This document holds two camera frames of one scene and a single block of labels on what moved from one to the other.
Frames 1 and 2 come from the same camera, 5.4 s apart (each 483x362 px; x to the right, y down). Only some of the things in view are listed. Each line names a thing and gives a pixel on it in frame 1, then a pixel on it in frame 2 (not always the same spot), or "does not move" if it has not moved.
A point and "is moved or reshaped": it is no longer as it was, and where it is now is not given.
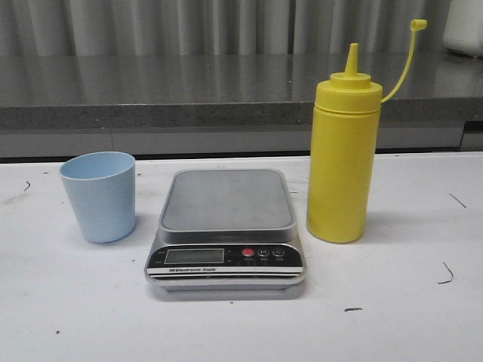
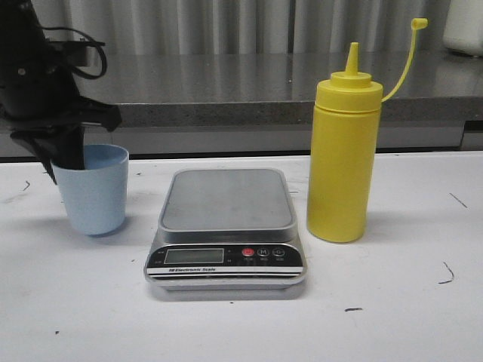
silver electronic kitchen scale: [226, 230] does not move
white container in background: [463, 31] does not move
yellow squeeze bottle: [343, 144] does not move
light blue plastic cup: [101, 186] is moved or reshaped
